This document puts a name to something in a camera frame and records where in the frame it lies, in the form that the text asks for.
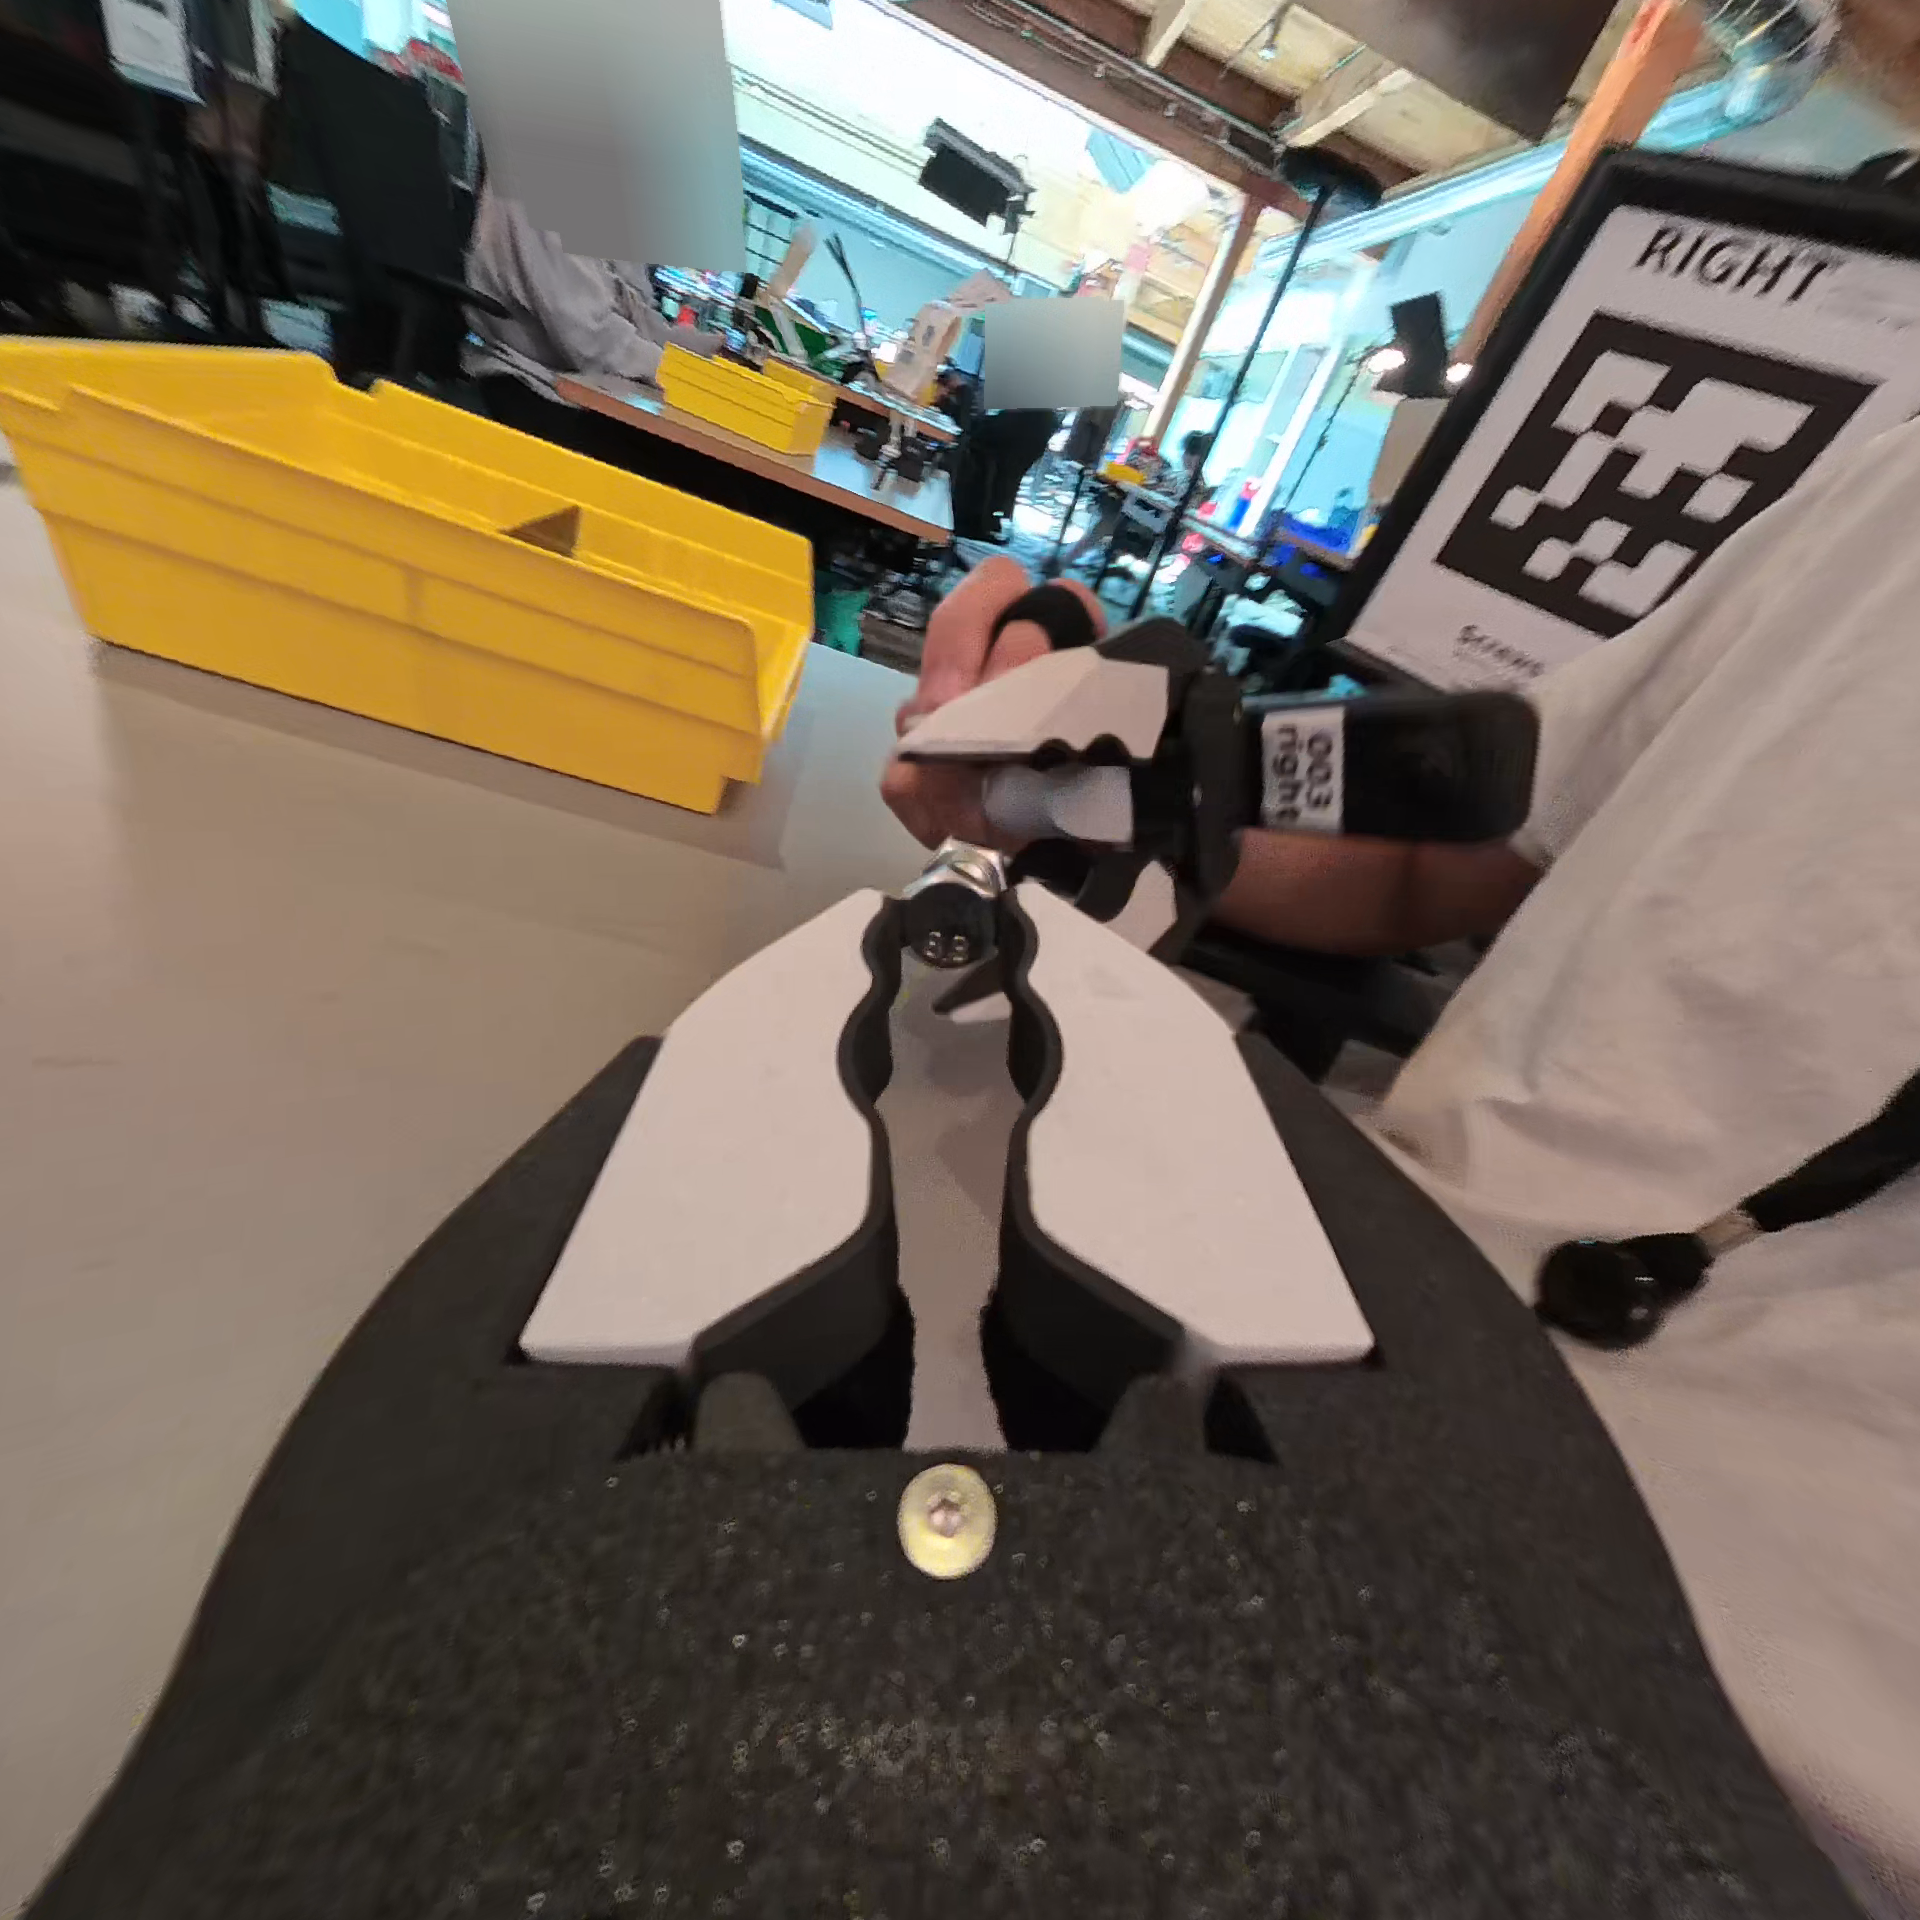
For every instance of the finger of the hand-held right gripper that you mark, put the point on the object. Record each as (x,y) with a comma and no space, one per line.
(1064,802)
(1050,704)

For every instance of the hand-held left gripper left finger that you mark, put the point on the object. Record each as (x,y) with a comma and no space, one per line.
(720,1171)

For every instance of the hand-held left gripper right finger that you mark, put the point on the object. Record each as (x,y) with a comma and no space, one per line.
(1185,1184)

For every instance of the steel hex nut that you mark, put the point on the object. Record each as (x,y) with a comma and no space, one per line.
(968,867)

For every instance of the steel hex bolt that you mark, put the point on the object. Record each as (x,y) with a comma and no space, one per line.
(949,933)

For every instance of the yellow plastic bin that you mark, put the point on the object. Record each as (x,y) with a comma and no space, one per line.
(375,645)

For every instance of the person's right forearm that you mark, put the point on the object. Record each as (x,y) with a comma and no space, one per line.
(1350,892)

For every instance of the grey desk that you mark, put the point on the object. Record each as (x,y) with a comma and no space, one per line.
(300,1050)

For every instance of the person's right hand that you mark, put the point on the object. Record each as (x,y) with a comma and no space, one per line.
(953,645)

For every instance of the black-framed marker sign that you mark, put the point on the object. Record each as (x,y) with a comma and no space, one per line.
(150,38)
(1500,601)

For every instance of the wooden work table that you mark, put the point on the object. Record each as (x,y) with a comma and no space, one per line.
(840,481)

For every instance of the person's white shirt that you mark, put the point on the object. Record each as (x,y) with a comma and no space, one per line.
(1725,974)

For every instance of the stacked yellow bins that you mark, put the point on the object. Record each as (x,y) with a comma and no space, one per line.
(742,399)

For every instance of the black studio light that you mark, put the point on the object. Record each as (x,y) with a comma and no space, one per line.
(968,172)

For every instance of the black lamp stand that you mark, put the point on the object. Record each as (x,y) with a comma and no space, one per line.
(1320,172)

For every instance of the black ceiling beam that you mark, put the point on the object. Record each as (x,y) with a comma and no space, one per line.
(1500,60)

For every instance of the silver spiral duct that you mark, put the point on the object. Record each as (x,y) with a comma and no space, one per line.
(1770,60)

